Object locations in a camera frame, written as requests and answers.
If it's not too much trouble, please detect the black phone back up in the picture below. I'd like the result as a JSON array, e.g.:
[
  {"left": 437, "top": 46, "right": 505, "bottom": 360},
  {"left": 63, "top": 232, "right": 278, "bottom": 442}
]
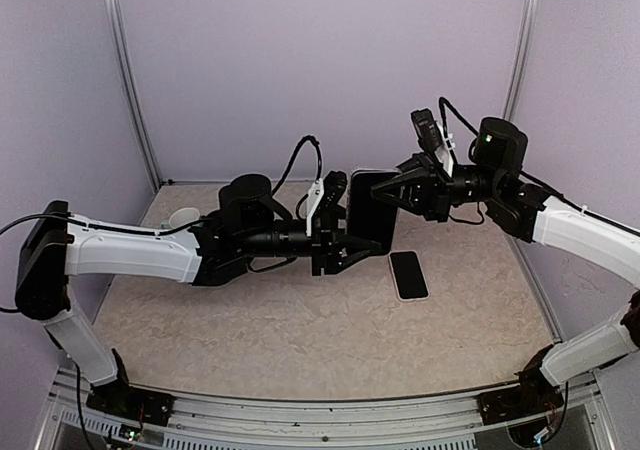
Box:
[{"left": 389, "top": 250, "right": 429, "bottom": 299}]

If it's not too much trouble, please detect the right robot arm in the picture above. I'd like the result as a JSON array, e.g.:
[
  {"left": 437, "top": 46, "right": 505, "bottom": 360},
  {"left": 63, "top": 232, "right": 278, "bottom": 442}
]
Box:
[{"left": 371, "top": 113, "right": 639, "bottom": 414}]

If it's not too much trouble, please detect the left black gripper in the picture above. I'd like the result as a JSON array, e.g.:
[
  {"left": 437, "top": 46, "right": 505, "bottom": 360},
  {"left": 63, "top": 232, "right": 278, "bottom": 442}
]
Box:
[{"left": 239, "top": 205, "right": 383, "bottom": 276}]

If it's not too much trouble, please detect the front aluminium rail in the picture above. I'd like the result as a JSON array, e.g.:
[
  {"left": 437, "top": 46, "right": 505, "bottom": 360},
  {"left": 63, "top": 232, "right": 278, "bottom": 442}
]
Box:
[{"left": 31, "top": 368, "right": 622, "bottom": 449}]

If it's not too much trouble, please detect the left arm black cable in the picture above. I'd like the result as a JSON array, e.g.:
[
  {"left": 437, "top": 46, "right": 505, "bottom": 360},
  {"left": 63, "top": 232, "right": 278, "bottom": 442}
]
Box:
[{"left": 273, "top": 135, "right": 324, "bottom": 201}]

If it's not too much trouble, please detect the right aluminium frame post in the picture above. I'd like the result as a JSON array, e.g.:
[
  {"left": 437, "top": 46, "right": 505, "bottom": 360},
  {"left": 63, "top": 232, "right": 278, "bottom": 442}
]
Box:
[{"left": 502, "top": 0, "right": 539, "bottom": 121}]

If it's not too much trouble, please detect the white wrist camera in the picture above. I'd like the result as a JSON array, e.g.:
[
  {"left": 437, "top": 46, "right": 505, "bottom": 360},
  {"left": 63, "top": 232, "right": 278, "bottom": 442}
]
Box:
[
  {"left": 410, "top": 108, "right": 455, "bottom": 177},
  {"left": 305, "top": 178, "right": 324, "bottom": 237}
]

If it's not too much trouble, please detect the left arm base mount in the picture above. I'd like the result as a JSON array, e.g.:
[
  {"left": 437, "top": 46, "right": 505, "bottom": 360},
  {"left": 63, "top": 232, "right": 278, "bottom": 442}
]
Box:
[{"left": 86, "top": 387, "right": 174, "bottom": 427}]

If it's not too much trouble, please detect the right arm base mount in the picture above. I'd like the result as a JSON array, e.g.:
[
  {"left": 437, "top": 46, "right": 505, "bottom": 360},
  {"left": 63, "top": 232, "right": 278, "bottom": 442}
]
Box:
[{"left": 476, "top": 386, "right": 564, "bottom": 425}]

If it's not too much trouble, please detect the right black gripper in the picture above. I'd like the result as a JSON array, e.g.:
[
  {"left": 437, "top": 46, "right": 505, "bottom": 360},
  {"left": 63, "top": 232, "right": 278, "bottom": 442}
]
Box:
[{"left": 370, "top": 150, "right": 504, "bottom": 221}]

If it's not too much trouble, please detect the aluminium frame post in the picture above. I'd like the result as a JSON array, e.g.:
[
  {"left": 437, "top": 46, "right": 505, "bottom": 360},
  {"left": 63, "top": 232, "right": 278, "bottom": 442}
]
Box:
[
  {"left": 104, "top": 0, "right": 163, "bottom": 193},
  {"left": 502, "top": 0, "right": 539, "bottom": 121}
]

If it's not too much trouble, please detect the clear magsafe phone case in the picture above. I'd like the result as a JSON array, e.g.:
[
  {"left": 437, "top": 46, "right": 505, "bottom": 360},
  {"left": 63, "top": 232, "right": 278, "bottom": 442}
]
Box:
[{"left": 346, "top": 168, "right": 400, "bottom": 256}]

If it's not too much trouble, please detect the light blue white mug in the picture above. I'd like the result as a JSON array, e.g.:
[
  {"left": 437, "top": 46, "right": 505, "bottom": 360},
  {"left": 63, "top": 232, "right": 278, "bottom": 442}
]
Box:
[{"left": 168, "top": 207, "right": 201, "bottom": 229}]

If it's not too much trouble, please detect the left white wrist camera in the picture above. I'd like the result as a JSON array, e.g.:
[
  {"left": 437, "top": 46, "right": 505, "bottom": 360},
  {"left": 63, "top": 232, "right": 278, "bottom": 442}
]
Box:
[{"left": 305, "top": 178, "right": 324, "bottom": 237}]

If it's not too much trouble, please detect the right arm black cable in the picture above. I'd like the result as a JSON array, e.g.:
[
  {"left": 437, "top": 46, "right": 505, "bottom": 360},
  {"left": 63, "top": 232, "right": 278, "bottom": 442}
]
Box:
[{"left": 438, "top": 96, "right": 481, "bottom": 141}]

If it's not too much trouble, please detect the left aluminium frame post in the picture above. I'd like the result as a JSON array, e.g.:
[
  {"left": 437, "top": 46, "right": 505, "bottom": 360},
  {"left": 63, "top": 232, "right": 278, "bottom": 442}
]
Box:
[{"left": 104, "top": 0, "right": 163, "bottom": 193}]

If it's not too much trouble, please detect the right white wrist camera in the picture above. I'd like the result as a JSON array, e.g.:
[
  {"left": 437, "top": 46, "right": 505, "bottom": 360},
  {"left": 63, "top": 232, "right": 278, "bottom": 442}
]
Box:
[{"left": 410, "top": 108, "right": 455, "bottom": 177}]

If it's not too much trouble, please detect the black phone screen up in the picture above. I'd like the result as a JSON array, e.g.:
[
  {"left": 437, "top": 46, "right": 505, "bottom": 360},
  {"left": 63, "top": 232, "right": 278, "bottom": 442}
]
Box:
[{"left": 348, "top": 170, "right": 399, "bottom": 254}]

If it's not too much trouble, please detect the pink phone case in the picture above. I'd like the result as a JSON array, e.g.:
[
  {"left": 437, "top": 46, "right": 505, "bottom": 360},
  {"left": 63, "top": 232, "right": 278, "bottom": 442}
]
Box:
[{"left": 388, "top": 250, "right": 431, "bottom": 302}]

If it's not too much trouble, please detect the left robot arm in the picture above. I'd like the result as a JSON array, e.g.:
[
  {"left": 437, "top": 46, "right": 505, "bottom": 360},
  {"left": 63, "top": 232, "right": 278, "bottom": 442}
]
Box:
[{"left": 14, "top": 171, "right": 382, "bottom": 415}]

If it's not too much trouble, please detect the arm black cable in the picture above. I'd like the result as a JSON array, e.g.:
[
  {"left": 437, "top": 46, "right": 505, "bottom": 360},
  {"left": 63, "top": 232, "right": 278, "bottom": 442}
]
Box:
[
  {"left": 273, "top": 135, "right": 324, "bottom": 201},
  {"left": 438, "top": 96, "right": 481, "bottom": 141}
]

